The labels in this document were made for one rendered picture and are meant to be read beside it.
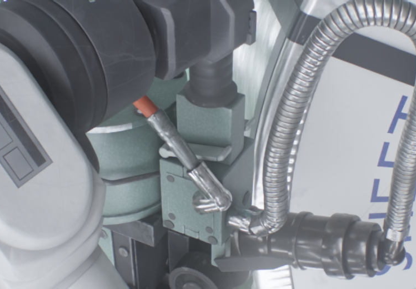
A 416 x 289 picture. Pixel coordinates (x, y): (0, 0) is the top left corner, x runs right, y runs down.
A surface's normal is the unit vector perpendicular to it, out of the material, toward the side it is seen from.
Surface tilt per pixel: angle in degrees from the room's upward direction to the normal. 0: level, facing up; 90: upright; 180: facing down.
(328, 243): 75
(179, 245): 58
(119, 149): 95
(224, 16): 50
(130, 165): 102
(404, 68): 90
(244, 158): 137
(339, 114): 90
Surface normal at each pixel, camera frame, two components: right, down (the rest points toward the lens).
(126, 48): 0.74, 0.05
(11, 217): 0.62, -0.22
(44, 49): -0.04, 0.10
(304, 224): -0.32, -0.73
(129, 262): -0.47, 0.52
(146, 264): 0.88, 0.28
